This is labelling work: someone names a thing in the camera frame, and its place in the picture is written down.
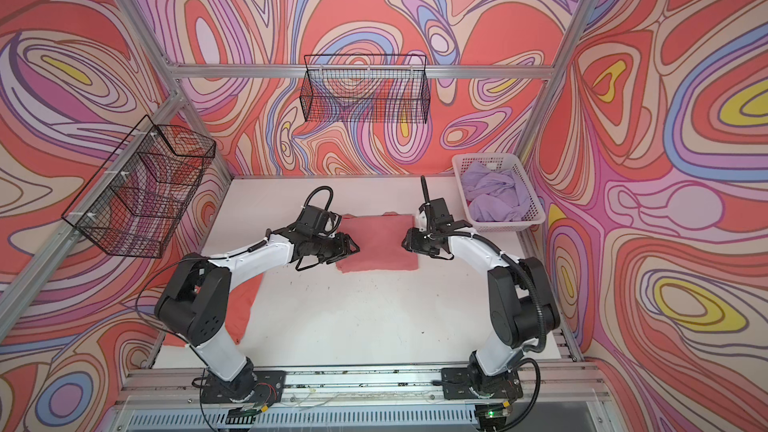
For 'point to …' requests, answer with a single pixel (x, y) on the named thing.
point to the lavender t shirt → (496, 195)
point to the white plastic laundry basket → (535, 213)
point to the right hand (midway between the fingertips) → (412, 250)
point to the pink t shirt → (380, 243)
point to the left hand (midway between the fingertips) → (361, 250)
